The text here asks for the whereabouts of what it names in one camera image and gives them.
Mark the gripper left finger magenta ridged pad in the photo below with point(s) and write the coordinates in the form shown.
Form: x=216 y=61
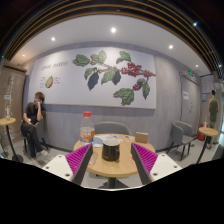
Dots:
x=71 y=167

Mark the gripper right finger magenta ridged pad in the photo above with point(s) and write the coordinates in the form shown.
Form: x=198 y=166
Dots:
x=152 y=166

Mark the brown cardboard box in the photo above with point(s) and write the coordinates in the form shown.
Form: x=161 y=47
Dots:
x=141 y=137

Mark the white plate on table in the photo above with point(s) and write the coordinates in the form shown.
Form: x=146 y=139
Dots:
x=98 y=142

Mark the clear bottle, red cap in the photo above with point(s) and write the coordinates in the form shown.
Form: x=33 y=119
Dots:
x=87 y=129

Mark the round wooden table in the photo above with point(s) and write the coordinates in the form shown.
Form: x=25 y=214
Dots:
x=113 y=170

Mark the black mug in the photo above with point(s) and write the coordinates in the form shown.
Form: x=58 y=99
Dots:
x=111 y=150

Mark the grey chair behind table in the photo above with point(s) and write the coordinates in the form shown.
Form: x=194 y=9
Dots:
x=111 y=127

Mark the grey armchair right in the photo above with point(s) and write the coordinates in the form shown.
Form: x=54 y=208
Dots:
x=181 y=134

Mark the red fire extinguisher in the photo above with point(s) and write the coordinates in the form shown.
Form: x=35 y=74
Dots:
x=200 y=135

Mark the seated person in black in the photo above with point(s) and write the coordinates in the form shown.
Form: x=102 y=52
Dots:
x=34 y=112

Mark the small round table right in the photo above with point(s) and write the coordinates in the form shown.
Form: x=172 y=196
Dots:
x=209 y=133

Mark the small round table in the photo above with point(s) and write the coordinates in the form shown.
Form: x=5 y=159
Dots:
x=209 y=133
x=6 y=122

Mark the grey door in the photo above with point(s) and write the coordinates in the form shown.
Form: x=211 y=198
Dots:
x=190 y=109

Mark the small round table left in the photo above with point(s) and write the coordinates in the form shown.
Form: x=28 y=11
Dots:
x=6 y=122

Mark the standing person green shirt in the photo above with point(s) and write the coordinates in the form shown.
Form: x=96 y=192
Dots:
x=213 y=110

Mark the coffee plant wall mural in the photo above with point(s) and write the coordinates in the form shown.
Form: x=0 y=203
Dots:
x=97 y=76

